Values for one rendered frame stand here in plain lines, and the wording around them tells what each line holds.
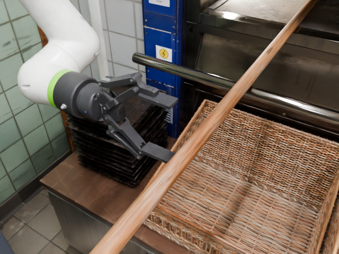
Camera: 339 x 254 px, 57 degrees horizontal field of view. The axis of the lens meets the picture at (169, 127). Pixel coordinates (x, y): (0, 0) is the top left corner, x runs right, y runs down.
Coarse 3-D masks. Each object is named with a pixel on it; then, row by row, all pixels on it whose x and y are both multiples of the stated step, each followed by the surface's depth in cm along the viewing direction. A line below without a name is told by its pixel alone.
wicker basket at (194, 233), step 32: (192, 128) 124; (224, 128) 127; (256, 128) 120; (288, 128) 113; (192, 160) 137; (224, 160) 131; (256, 160) 124; (288, 160) 118; (320, 160) 111; (192, 192) 124; (224, 192) 124; (256, 192) 124; (160, 224) 108; (192, 224) 96; (224, 224) 112; (256, 224) 113; (288, 224) 113; (320, 224) 100
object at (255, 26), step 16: (208, 16) 110; (224, 16) 108; (240, 16) 108; (240, 32) 107; (256, 32) 104; (272, 32) 101; (304, 32) 98; (320, 32) 98; (320, 48) 96; (336, 48) 94
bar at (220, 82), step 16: (144, 64) 87; (160, 64) 84; (176, 64) 83; (192, 80) 81; (208, 80) 78; (224, 80) 77; (256, 96) 74; (272, 96) 72; (288, 96) 72; (304, 112) 69; (320, 112) 68; (336, 112) 67
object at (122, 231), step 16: (304, 16) 103; (288, 32) 91; (272, 48) 83; (256, 64) 76; (240, 80) 71; (224, 96) 67; (240, 96) 68; (224, 112) 62; (208, 128) 58; (192, 144) 55; (176, 160) 52; (160, 176) 49; (176, 176) 50; (144, 192) 47; (160, 192) 47; (128, 208) 45; (144, 208) 45; (128, 224) 43; (112, 240) 41; (128, 240) 43
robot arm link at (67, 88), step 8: (72, 72) 68; (64, 80) 66; (72, 80) 65; (80, 80) 65; (88, 80) 66; (96, 80) 69; (56, 88) 66; (64, 88) 65; (72, 88) 64; (80, 88) 65; (56, 96) 66; (64, 96) 65; (72, 96) 64; (56, 104) 67; (64, 104) 65; (72, 104) 65; (72, 112) 66
